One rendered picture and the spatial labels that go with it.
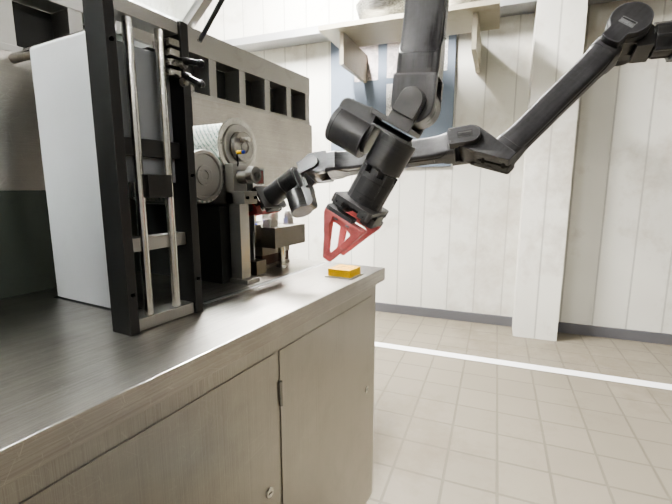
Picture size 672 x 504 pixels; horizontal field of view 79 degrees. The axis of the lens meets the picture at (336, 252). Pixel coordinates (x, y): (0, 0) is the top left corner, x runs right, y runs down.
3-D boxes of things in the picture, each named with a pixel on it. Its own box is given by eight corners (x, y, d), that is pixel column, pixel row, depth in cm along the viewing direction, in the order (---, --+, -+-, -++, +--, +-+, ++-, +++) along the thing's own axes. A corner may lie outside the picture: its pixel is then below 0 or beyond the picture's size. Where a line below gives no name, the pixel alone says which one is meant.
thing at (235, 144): (244, 167, 105) (230, 143, 100) (238, 167, 106) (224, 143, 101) (257, 150, 110) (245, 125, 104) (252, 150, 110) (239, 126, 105)
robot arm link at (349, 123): (429, 92, 51) (438, 104, 59) (354, 53, 54) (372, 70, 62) (382, 176, 55) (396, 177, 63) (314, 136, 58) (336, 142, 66)
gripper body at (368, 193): (327, 202, 58) (352, 156, 56) (351, 200, 67) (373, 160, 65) (365, 226, 56) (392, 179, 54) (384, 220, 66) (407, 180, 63)
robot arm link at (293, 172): (305, 167, 108) (291, 161, 104) (312, 189, 106) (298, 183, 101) (287, 181, 112) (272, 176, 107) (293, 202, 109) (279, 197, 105)
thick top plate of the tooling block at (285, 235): (275, 248, 117) (274, 227, 116) (179, 240, 136) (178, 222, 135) (305, 242, 131) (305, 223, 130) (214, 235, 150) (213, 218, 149)
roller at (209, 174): (187, 201, 92) (184, 147, 91) (117, 199, 104) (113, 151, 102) (224, 199, 103) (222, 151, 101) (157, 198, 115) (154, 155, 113)
